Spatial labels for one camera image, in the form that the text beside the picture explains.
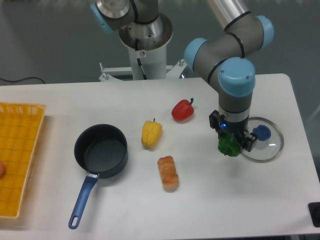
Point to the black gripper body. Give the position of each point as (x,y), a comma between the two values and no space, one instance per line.
(224,122)

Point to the black device at edge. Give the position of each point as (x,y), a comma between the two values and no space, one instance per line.
(314,210)

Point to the bread loaf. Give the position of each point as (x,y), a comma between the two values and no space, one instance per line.
(168,173)

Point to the yellow bell pepper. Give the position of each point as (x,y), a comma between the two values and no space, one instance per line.
(151,134)

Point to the glass lid blue knob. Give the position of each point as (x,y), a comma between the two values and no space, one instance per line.
(270,142)

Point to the yellow woven basket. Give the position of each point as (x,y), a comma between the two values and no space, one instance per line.
(20,126)

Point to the green bell pepper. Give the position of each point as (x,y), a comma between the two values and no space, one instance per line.
(228,145)

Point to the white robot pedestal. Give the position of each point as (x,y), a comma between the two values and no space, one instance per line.
(147,51)

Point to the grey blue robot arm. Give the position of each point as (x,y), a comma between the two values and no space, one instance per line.
(223,64)

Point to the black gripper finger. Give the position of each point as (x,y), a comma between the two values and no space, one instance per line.
(249,141)

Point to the black pot blue handle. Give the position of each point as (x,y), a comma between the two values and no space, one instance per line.
(102,151)

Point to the orange round object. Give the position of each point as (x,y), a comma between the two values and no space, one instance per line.
(2,169)

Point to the red bell pepper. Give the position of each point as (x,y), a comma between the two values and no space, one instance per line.
(183,110)

